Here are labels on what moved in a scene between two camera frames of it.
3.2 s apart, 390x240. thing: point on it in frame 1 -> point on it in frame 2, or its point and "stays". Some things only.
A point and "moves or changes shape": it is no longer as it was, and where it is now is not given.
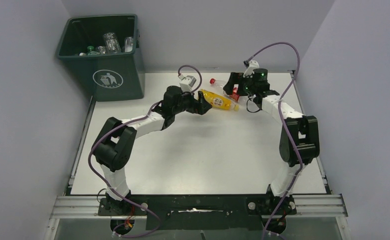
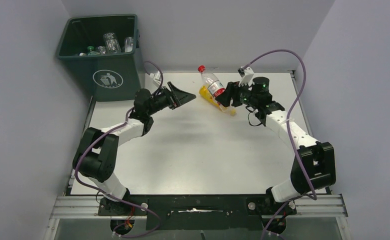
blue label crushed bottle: (100, 50) stays
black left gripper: (199, 107) -> (181, 97)
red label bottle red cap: (220, 85) moves or changes shape
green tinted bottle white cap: (90, 51) stays
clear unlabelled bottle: (112, 44) stays
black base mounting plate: (199, 211) stays
